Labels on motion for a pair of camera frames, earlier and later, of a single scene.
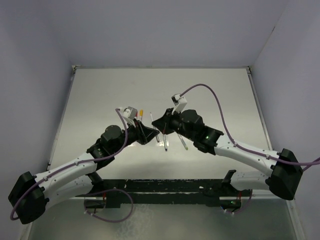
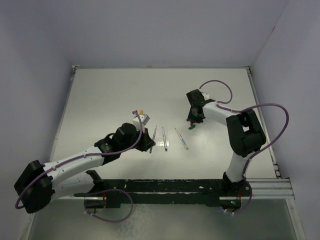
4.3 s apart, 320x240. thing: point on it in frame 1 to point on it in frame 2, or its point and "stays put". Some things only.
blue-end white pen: [165, 142] stays put
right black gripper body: [174, 122] to [192, 117]
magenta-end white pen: [152, 120] to [151, 150]
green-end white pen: [183, 141] stays put
